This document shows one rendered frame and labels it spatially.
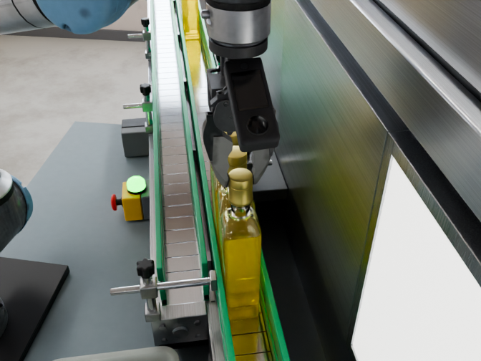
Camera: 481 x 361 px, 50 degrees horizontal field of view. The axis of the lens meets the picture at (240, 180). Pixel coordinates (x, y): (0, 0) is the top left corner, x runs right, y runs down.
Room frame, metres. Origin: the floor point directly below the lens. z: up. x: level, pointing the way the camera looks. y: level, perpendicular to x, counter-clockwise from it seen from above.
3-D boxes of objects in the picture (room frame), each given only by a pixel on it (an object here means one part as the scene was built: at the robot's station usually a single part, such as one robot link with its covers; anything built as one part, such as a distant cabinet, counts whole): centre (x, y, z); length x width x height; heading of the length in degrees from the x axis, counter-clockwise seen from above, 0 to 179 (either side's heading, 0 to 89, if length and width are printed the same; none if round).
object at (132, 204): (0.97, 0.25, 0.79); 0.07 x 0.07 x 0.07; 8
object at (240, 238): (0.58, 0.00, 0.99); 0.06 x 0.06 x 0.21; 9
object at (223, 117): (0.60, 0.00, 1.29); 0.09 x 0.08 x 0.12; 9
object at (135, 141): (1.25, 0.29, 0.79); 0.08 x 0.08 x 0.08; 8
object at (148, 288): (0.56, 0.12, 0.95); 0.17 x 0.03 x 0.12; 98
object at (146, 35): (1.60, 0.32, 0.94); 0.07 x 0.04 x 0.13; 98
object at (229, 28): (0.60, 0.01, 1.37); 0.08 x 0.08 x 0.05
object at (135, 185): (0.97, 0.25, 0.84); 0.04 x 0.04 x 0.03
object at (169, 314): (0.56, 0.10, 0.85); 0.09 x 0.04 x 0.07; 98
